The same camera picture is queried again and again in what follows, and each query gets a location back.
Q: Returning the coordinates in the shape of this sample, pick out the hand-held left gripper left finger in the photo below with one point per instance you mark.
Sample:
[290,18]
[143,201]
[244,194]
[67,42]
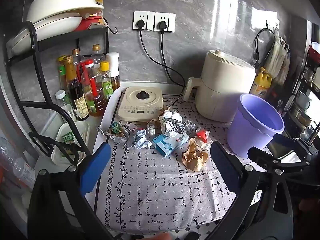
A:
[96,168]

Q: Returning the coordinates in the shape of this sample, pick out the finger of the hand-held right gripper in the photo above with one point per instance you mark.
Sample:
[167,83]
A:
[265,156]
[303,143]

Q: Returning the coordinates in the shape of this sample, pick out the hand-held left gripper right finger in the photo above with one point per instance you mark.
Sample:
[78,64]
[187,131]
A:
[225,166]

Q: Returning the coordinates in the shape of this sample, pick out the purple plastic bucket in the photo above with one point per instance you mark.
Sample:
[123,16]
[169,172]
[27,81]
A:
[246,132]

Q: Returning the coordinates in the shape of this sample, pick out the blue white medicine box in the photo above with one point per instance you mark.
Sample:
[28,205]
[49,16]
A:
[168,144]

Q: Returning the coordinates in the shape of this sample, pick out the white pill blister pack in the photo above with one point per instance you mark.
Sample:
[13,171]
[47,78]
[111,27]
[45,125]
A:
[151,129]

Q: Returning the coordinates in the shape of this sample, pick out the crumpled brown paper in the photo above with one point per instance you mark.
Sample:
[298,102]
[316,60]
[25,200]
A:
[193,156]

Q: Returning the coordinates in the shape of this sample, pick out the red snack packet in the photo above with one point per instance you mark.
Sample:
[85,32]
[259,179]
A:
[202,134]

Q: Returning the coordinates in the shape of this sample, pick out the green foil candy wrapper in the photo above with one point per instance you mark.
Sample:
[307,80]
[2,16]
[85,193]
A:
[115,133]

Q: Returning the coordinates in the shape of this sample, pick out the white plastic food container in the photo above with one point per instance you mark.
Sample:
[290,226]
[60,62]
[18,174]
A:
[71,136]

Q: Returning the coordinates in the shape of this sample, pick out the dark kitchen shelf rack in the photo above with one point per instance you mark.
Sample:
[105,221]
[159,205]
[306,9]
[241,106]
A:
[306,92]

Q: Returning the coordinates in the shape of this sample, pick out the crumpled white tissue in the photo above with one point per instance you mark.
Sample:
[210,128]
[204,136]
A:
[140,139]

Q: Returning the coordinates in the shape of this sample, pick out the patterned white table mat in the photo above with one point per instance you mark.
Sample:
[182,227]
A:
[155,192]

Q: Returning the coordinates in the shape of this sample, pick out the large crumpled foil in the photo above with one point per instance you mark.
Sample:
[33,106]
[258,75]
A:
[171,125]

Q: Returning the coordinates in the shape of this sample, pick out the white cap clear bottle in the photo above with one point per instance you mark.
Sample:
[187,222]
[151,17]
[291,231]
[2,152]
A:
[65,105]

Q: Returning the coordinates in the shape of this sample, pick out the yellow detergent bottle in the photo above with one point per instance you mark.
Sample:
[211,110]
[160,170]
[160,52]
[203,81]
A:
[261,83]

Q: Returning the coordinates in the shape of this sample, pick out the dark soy sauce bottle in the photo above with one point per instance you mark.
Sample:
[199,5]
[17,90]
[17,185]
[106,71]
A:
[76,95]

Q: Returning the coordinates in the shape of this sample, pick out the cream air fryer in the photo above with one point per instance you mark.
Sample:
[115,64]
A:
[225,87]

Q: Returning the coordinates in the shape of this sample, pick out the clear plastic water bottle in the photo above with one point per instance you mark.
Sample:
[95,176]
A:
[17,167]

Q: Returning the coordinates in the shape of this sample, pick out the cream induction cooker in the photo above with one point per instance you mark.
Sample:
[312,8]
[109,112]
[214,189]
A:
[141,103]

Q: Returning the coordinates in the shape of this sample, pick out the green label yellow cap bottle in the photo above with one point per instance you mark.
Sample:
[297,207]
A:
[107,85]

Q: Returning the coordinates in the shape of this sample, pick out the hanging plastic bags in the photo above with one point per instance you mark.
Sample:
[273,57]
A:
[277,60]

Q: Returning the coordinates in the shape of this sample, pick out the slim green label bottle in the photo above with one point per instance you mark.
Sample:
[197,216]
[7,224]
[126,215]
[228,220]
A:
[62,75]

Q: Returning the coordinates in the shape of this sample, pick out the white top oil dispenser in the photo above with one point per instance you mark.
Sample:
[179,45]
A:
[113,65]

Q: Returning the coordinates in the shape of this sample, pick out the brown cap sauce bottle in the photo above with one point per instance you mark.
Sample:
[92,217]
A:
[77,56]

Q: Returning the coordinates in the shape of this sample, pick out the gold cap clear bottle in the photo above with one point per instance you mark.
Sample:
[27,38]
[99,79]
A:
[97,53]

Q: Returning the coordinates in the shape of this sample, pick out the black metal rack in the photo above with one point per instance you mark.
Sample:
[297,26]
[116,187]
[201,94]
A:
[32,46]

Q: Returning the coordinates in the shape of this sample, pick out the red plastic container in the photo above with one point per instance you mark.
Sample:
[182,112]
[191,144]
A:
[87,23]

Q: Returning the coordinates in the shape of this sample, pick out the white shallow pan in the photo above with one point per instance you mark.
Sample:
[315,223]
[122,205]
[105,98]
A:
[47,28]

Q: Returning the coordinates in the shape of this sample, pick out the black power plug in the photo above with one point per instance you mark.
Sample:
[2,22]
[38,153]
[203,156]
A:
[140,25]
[162,27]

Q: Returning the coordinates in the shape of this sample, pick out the white wall socket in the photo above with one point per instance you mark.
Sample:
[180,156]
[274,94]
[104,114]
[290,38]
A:
[143,17]
[166,18]

